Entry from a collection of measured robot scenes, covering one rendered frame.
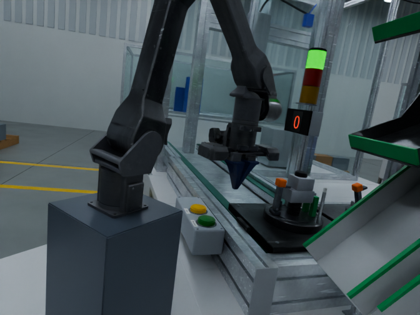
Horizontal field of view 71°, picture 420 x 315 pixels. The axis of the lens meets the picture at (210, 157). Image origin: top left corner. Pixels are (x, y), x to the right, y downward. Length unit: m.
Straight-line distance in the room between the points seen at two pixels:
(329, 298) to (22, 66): 9.00
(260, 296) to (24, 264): 0.48
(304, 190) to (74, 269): 0.50
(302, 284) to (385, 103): 10.70
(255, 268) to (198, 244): 0.16
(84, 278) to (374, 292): 0.37
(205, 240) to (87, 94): 8.24
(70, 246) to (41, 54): 8.74
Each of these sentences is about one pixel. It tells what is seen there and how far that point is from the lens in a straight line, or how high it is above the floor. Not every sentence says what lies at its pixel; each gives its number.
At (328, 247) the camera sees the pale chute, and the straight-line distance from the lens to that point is 0.55.
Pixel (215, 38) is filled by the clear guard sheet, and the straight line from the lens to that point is 2.03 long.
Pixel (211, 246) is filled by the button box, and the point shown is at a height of 0.92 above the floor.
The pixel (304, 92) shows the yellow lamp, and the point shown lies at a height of 1.29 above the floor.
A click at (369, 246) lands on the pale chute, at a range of 0.53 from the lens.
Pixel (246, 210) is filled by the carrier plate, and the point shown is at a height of 0.97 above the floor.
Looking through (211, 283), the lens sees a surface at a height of 0.86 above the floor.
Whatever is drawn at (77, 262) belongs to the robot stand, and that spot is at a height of 1.00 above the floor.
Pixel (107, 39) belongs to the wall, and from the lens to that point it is 8.77.
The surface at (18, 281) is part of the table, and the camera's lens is 0.69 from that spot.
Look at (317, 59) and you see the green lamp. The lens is 0.92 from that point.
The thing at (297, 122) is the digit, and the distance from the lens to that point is 0.92.
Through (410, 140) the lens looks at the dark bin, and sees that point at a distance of 0.51.
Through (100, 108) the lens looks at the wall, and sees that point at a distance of 8.72.
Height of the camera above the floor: 1.23
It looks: 11 degrees down
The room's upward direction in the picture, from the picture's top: 8 degrees clockwise
